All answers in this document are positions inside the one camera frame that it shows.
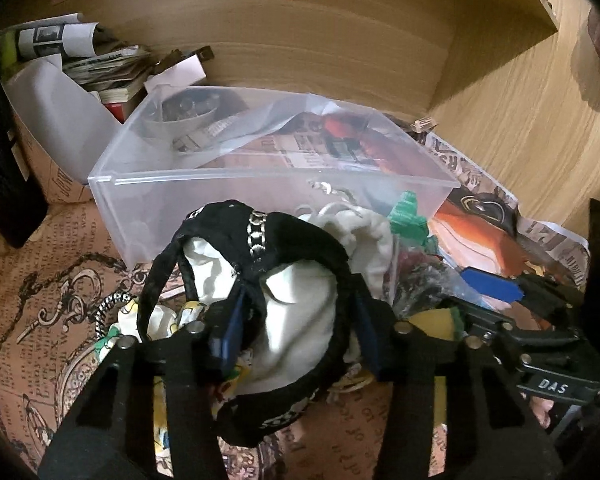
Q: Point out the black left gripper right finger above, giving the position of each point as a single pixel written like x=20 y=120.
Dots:
x=492 y=433

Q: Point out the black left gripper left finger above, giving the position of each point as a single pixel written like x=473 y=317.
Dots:
x=108 y=433

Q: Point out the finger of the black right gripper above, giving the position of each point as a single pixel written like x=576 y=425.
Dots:
x=491 y=326
x=532 y=291

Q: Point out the yellow green sponge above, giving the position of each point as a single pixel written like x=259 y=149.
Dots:
x=439 y=324

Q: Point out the black and white fabric cap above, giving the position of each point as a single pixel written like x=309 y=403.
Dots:
x=280 y=303

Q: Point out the white cloth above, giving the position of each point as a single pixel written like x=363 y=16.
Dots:
x=364 y=234

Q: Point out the person's right hand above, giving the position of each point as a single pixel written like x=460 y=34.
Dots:
x=540 y=407

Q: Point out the green cloth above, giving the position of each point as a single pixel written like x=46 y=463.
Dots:
x=410 y=227

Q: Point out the dark wine bottle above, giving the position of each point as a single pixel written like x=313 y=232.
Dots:
x=23 y=206

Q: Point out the clear plastic storage box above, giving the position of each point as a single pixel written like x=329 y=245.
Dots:
x=144 y=186

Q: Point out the stack of magazines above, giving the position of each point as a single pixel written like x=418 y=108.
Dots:
x=114 y=77

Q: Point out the small white box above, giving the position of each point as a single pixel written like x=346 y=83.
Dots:
x=184 y=73

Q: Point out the rolled newspaper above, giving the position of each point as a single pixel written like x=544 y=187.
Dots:
x=69 y=35

